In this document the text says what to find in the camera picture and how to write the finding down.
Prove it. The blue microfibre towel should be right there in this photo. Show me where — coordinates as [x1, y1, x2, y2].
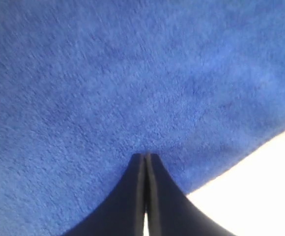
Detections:
[0, 0, 285, 236]

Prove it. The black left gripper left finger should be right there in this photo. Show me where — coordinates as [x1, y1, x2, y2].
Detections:
[67, 153, 146, 236]

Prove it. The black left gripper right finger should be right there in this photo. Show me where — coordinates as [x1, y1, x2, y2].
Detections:
[144, 153, 233, 236]

